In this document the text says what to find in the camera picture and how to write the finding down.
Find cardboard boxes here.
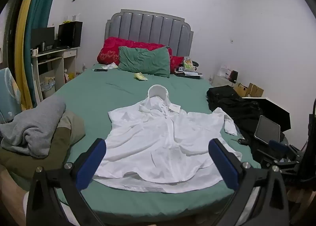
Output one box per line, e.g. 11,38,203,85
234,82,264,98

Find waste bin with bag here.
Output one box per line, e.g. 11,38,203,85
40,77,57,99

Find black computer monitor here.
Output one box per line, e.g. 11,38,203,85
31,27,55,52

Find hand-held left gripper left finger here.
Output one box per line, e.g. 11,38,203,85
26,138,106,226

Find grey blanket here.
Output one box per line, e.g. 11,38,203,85
0,95,67,159

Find teal and yellow curtain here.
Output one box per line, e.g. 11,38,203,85
5,0,66,110

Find olive green cloth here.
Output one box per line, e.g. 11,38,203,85
0,111,86,184

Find grey padded headboard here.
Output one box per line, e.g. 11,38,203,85
105,9,194,56

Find white nightstand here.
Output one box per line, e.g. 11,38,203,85
212,75,235,88

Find tablet with dark screen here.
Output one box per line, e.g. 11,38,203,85
254,115,281,145

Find white shirt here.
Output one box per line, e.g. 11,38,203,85
93,84,242,194

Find white box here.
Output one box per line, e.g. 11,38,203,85
218,66,232,79

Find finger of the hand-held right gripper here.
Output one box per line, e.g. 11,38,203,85
256,149,300,175
269,140,300,158

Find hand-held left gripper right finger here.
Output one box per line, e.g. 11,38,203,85
208,138,290,226

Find green pillow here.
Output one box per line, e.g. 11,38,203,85
118,46,171,78

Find light blue printed cloth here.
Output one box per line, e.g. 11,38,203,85
0,67,21,124

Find pile of black clothes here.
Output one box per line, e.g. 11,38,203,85
206,85,287,167

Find black folded board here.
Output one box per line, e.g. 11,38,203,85
242,96,291,133

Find yellow green snack bag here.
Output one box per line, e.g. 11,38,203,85
182,56,196,71

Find stack of books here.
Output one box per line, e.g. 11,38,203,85
174,67,203,80

